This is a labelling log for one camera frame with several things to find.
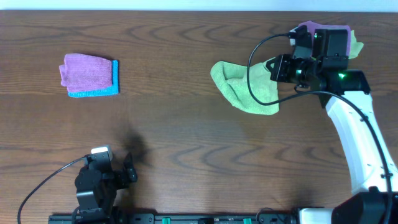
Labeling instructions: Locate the light green cloth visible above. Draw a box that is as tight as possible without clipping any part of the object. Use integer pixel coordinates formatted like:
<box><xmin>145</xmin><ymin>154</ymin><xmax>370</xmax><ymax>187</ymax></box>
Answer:
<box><xmin>210</xmin><ymin>61</ymin><xmax>279</xmax><ymax>115</ymax></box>

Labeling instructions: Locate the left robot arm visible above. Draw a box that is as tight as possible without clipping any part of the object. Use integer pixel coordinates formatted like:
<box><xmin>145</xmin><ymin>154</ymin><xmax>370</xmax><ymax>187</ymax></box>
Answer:
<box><xmin>72</xmin><ymin>152</ymin><xmax>137</xmax><ymax>223</ymax></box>

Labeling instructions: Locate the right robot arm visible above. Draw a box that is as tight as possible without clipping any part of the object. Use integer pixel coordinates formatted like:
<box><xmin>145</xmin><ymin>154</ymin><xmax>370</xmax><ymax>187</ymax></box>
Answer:
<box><xmin>266</xmin><ymin>26</ymin><xmax>397</xmax><ymax>223</ymax></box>

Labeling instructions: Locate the crumpled green cloth under purple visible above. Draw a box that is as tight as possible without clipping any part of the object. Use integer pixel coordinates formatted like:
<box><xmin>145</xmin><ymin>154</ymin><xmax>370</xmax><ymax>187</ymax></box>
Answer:
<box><xmin>349</xmin><ymin>30</ymin><xmax>364</xmax><ymax>59</ymax></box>

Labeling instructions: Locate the folded blue cloth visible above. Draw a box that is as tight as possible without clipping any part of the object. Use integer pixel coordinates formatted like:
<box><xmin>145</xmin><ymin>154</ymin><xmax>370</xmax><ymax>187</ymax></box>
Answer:
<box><xmin>68</xmin><ymin>60</ymin><xmax>119</xmax><ymax>98</ymax></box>

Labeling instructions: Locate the folded pink cloth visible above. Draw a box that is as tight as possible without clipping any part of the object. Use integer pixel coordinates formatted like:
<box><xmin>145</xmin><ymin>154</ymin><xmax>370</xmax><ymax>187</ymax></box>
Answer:
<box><xmin>59</xmin><ymin>54</ymin><xmax>113</xmax><ymax>93</ymax></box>

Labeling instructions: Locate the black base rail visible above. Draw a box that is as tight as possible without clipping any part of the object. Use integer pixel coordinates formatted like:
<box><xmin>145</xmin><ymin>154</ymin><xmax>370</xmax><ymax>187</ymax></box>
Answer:
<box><xmin>48</xmin><ymin>212</ymin><xmax>299</xmax><ymax>224</ymax></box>

